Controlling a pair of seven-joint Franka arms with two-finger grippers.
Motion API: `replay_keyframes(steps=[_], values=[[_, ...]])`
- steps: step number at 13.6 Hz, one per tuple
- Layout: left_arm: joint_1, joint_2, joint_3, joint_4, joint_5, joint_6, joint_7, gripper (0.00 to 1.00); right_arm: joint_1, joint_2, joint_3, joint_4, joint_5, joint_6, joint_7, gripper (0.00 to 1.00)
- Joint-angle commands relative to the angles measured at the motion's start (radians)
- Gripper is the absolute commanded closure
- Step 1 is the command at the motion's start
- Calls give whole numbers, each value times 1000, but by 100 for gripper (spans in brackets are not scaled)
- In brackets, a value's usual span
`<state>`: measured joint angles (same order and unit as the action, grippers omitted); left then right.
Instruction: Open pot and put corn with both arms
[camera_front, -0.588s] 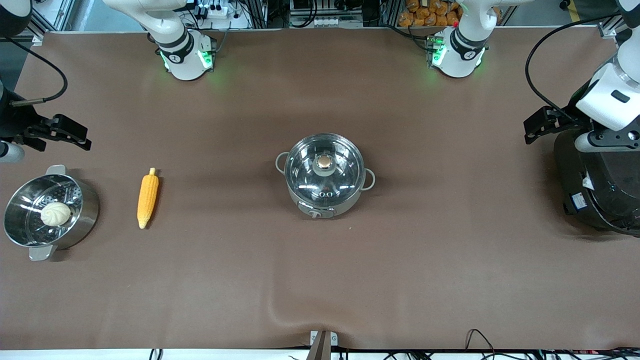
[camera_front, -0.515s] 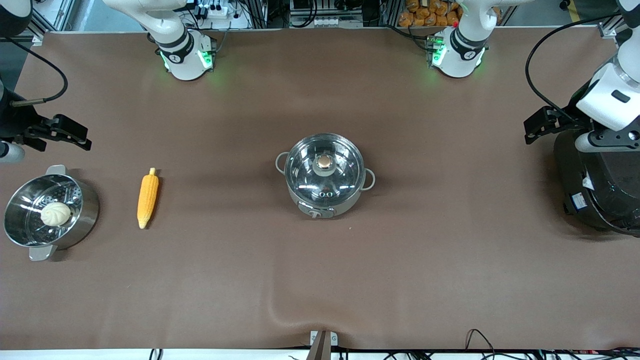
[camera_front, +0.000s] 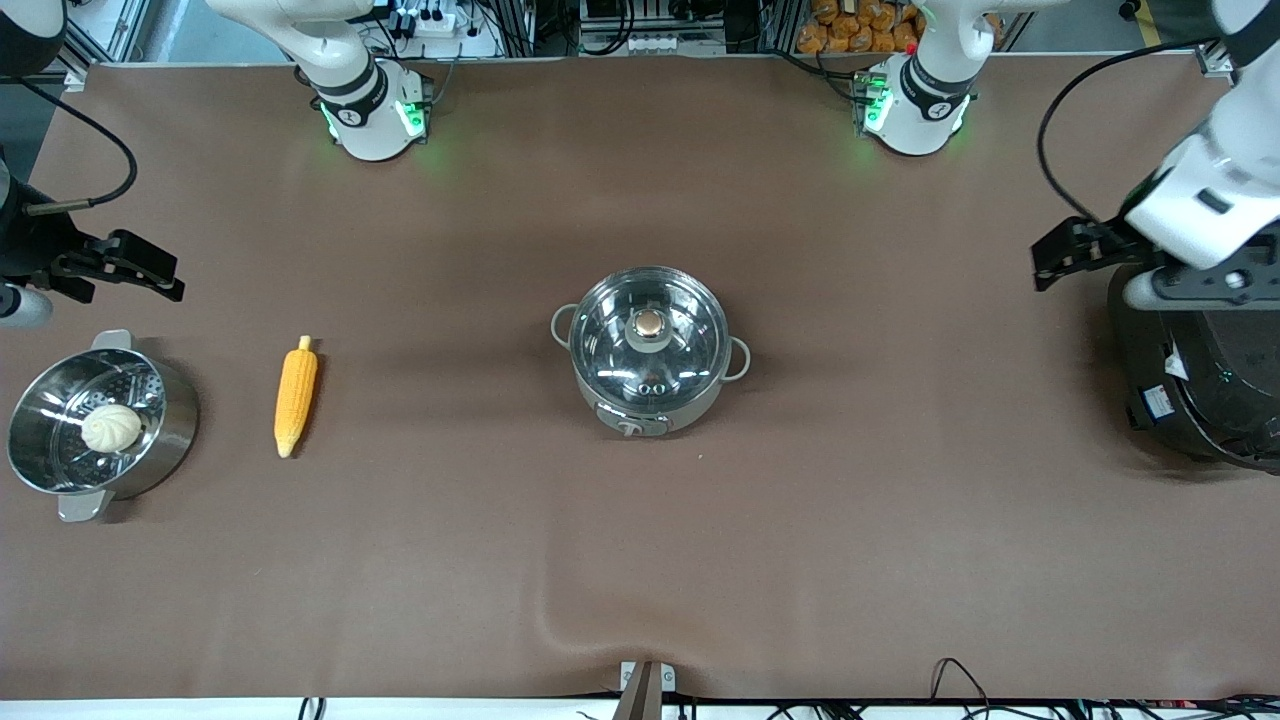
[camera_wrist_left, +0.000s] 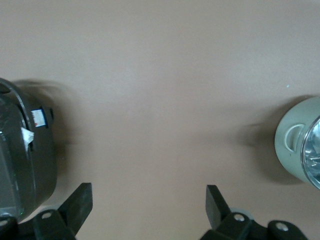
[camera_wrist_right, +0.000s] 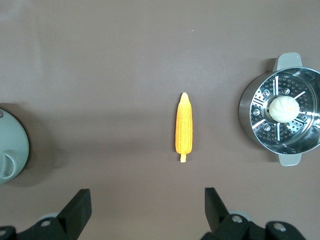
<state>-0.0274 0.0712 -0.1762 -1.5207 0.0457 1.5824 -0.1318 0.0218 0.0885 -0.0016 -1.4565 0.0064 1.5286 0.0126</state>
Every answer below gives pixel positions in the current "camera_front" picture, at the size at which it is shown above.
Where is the yellow corn cob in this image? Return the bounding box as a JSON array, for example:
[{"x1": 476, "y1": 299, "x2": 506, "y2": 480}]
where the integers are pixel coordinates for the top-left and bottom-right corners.
[{"x1": 274, "y1": 335, "x2": 319, "y2": 459}]

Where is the glass pot lid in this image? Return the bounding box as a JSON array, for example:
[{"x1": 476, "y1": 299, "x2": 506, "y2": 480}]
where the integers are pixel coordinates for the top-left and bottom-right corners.
[{"x1": 568, "y1": 265, "x2": 729, "y2": 406}]

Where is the stainless steel steamer pot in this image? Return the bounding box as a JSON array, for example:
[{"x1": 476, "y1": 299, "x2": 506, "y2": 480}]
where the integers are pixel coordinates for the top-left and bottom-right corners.
[{"x1": 6, "y1": 330, "x2": 200, "y2": 523}]

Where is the grey electric cooking pot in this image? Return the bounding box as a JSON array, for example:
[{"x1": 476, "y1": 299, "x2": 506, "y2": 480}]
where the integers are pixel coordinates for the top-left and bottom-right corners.
[{"x1": 550, "y1": 265, "x2": 752, "y2": 439}]

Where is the white steamed bun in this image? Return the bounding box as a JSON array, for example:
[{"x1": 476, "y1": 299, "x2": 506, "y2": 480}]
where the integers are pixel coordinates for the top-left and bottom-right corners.
[{"x1": 80, "y1": 403, "x2": 144, "y2": 454}]

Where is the black rice cooker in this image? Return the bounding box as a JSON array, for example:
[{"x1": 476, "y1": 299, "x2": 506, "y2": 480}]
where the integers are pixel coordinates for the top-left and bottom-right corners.
[{"x1": 1107, "y1": 265, "x2": 1280, "y2": 473}]

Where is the white power strip with plugs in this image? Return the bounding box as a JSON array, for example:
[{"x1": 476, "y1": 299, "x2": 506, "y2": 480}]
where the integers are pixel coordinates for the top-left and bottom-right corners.
[{"x1": 392, "y1": 3, "x2": 459, "y2": 38}]

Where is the brown table mat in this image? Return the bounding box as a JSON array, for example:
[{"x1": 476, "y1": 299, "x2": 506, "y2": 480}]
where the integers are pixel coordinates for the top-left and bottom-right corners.
[{"x1": 0, "y1": 55, "x2": 1280, "y2": 701}]

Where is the metal table clamp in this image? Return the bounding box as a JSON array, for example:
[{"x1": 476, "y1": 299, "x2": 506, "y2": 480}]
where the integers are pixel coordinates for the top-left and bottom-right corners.
[{"x1": 620, "y1": 660, "x2": 677, "y2": 720}]

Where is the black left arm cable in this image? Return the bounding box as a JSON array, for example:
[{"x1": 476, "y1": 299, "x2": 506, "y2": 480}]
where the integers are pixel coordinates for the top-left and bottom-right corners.
[{"x1": 1037, "y1": 38, "x2": 1221, "y2": 226}]

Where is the aluminium frame rail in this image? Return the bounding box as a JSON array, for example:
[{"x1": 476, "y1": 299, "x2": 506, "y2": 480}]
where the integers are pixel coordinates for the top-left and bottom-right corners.
[{"x1": 62, "y1": 0, "x2": 153, "y2": 93}]

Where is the black looped cable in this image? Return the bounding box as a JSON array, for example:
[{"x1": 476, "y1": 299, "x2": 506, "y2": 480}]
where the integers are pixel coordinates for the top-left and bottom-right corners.
[{"x1": 930, "y1": 657, "x2": 993, "y2": 716}]

